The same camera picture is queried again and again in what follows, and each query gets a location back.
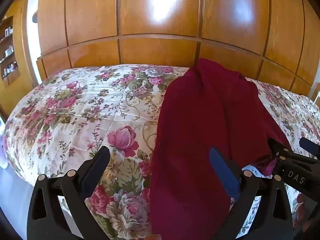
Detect floral bedspread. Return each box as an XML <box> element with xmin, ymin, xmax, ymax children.
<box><xmin>2</xmin><ymin>64</ymin><xmax>320</xmax><ymax>240</ymax></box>

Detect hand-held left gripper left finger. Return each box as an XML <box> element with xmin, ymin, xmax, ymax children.
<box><xmin>27</xmin><ymin>145</ymin><xmax>111</xmax><ymax>240</ymax></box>

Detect dark red garment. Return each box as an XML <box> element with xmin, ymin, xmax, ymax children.
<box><xmin>149</xmin><ymin>57</ymin><xmax>290</xmax><ymax>240</ymax></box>

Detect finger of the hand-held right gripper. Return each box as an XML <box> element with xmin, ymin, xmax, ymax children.
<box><xmin>267</xmin><ymin>137</ymin><xmax>292</xmax><ymax>161</ymax></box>
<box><xmin>299</xmin><ymin>137</ymin><xmax>320</xmax><ymax>159</ymax></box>

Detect person's right hand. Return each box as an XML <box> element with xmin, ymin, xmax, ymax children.
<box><xmin>297</xmin><ymin>194</ymin><xmax>314</xmax><ymax>233</ymax></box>

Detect wooden shelf unit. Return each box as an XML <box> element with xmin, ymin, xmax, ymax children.
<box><xmin>0</xmin><ymin>15</ymin><xmax>22</xmax><ymax>88</ymax></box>

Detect lilac cloth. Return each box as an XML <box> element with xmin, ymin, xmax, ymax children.
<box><xmin>0</xmin><ymin>134</ymin><xmax>8</xmax><ymax>168</ymax></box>

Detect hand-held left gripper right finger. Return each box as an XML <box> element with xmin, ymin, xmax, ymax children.
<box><xmin>209</xmin><ymin>147</ymin><xmax>294</xmax><ymax>240</ymax></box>

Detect row of small bottles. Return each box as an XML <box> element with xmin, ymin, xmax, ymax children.
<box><xmin>2</xmin><ymin>26</ymin><xmax>18</xmax><ymax>78</ymax></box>

